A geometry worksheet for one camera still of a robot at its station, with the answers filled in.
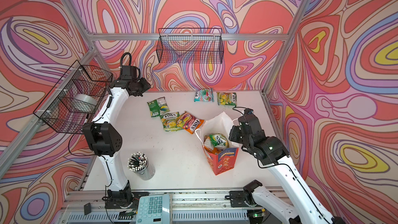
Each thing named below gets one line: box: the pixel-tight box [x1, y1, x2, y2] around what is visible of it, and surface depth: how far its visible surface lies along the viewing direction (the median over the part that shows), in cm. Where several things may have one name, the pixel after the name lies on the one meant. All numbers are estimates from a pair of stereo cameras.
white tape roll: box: [70, 93, 98, 114], surface depth 73 cm
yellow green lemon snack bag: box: [216, 91, 237, 107], surface depth 113 cm
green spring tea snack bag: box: [159, 111, 183, 132], surface depth 101 cm
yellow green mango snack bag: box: [208, 133, 229, 151], surface depth 84 cm
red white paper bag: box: [194, 111, 240, 176], surface depth 75 cm
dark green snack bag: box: [146, 96, 170, 118], surface depth 110 cm
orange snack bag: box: [176, 110, 205, 135], surface depth 100 cm
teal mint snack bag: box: [193, 88, 215, 103], surface depth 117 cm
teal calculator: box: [135, 193, 170, 224], surface depth 70 cm
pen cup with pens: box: [127, 151, 156, 181], surface depth 71 cm
